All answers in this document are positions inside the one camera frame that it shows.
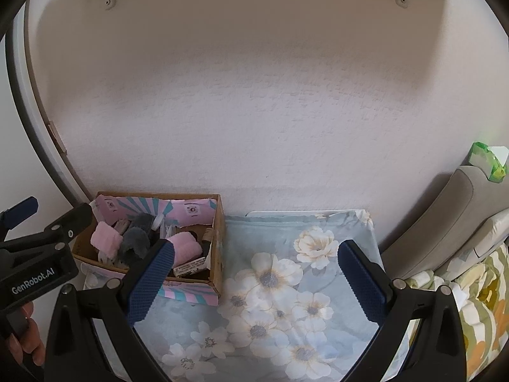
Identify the grey headboard cushion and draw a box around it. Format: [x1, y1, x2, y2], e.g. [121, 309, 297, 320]
[380, 165, 509, 281]

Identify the person's left hand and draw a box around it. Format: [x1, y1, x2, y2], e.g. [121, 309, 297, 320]
[8, 301, 46, 367]

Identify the blue floral cloth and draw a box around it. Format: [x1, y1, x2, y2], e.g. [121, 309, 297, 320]
[77, 210, 410, 382]

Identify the blue-grey fluffy hair accessory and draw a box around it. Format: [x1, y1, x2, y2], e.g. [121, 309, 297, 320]
[117, 213, 160, 265]

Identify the door hinge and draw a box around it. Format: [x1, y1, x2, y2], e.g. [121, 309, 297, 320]
[47, 121, 66, 154]

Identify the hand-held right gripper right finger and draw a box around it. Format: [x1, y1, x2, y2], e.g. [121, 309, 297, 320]
[337, 239, 467, 382]

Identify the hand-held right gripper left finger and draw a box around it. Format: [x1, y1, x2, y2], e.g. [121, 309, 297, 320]
[44, 239, 176, 382]

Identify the white pillow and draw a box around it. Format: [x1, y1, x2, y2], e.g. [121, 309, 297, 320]
[445, 211, 509, 271]

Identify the green tissue pack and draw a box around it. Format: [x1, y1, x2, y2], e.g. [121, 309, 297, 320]
[468, 142, 507, 184]

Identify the white printed tissue packet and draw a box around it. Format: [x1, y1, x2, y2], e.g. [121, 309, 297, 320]
[173, 258, 211, 277]

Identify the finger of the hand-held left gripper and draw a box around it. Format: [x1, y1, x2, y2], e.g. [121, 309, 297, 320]
[0, 196, 39, 243]
[40, 203, 94, 253]

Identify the green floral blanket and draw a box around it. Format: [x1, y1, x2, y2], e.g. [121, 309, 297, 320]
[406, 243, 509, 382]

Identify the door frame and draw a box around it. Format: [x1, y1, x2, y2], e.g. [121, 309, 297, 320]
[6, 0, 86, 208]

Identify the pink printed cardboard box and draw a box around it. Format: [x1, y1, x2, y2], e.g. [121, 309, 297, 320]
[72, 192, 225, 307]

